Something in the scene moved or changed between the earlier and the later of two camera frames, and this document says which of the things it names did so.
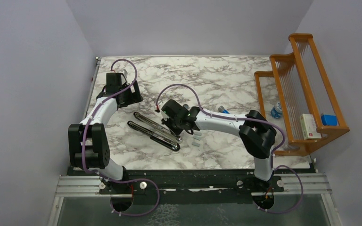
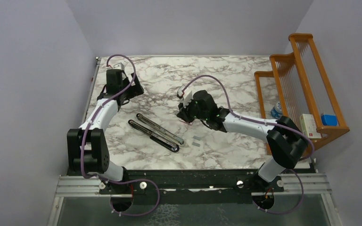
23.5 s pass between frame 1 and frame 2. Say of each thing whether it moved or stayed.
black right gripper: moved
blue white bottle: stayed
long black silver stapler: stayed
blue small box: stayed
